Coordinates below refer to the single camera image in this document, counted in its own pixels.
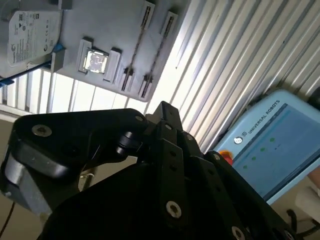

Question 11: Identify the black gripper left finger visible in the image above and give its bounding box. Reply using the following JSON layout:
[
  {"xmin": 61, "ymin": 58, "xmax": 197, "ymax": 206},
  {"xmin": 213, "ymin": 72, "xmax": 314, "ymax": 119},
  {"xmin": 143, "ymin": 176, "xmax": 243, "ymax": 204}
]
[{"xmin": 8, "ymin": 101, "xmax": 189, "ymax": 232}]

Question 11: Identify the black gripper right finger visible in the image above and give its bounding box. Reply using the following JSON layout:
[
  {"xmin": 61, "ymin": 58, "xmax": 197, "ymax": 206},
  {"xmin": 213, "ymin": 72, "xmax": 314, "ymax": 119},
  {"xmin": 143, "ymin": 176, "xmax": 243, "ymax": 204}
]
[{"xmin": 177, "ymin": 132, "xmax": 298, "ymax": 240}]

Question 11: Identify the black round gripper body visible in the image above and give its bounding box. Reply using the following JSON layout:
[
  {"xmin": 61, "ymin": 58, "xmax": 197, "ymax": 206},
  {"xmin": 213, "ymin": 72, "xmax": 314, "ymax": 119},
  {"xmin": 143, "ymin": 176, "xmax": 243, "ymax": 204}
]
[{"xmin": 42, "ymin": 159, "xmax": 232, "ymax": 240}]

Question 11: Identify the person's hand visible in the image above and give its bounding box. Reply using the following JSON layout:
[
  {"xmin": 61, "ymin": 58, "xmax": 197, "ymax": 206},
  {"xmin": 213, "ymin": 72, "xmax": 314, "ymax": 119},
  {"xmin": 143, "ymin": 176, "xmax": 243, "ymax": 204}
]
[{"xmin": 307, "ymin": 167, "xmax": 320, "ymax": 186}]

